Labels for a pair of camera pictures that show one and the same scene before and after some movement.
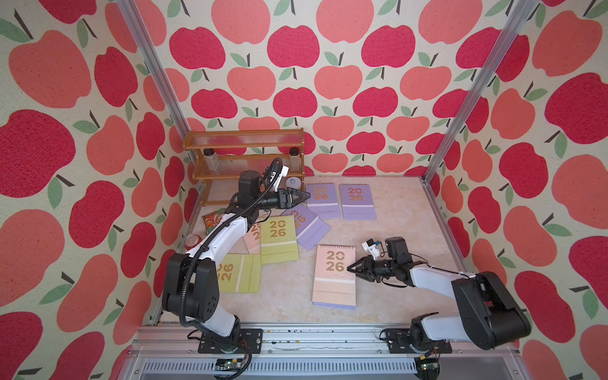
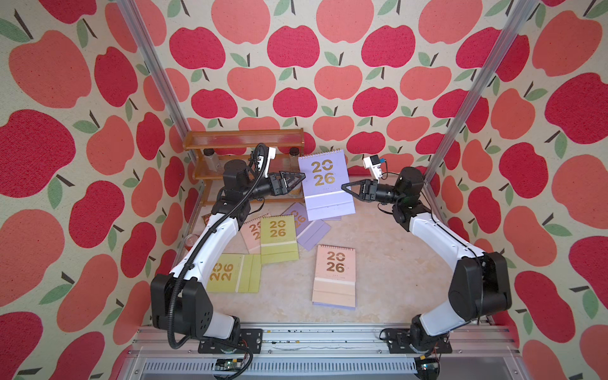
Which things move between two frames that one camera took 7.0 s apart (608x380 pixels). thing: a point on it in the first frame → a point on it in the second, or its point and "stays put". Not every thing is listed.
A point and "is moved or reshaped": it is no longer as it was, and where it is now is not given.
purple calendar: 356,202 is moved or reshaped
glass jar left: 211,159 stays put
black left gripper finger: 298,196 → 292,179
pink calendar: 252,239 stays put
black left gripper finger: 298,194 → 292,176
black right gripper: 366,264 → 368,191
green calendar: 278,239 stays put
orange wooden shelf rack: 218,157 stays put
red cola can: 191,241 stays put
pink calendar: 333,283 stays put
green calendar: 239,273 stays put
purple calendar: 341,306 stays put
